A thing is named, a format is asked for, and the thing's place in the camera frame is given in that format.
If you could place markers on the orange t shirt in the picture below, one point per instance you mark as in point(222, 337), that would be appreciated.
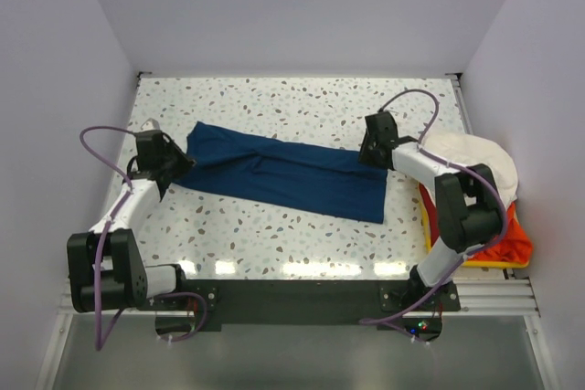
point(513, 251)

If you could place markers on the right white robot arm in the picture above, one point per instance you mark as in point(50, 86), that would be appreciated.
point(469, 210)

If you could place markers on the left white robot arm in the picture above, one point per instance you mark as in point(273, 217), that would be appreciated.
point(105, 263)

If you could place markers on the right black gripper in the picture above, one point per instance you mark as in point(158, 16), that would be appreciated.
point(363, 155)

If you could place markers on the white t shirt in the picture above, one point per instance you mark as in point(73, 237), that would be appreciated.
point(467, 149)

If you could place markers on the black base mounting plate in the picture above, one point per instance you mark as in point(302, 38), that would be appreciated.
point(297, 301)

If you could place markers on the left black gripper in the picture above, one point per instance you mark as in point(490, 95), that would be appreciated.
point(186, 163)

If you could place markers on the blue t shirt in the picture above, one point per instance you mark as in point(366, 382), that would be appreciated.
point(316, 179)

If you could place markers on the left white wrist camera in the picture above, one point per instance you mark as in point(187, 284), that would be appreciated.
point(150, 126)

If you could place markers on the red t shirt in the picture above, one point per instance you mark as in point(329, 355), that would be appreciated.
point(429, 218)

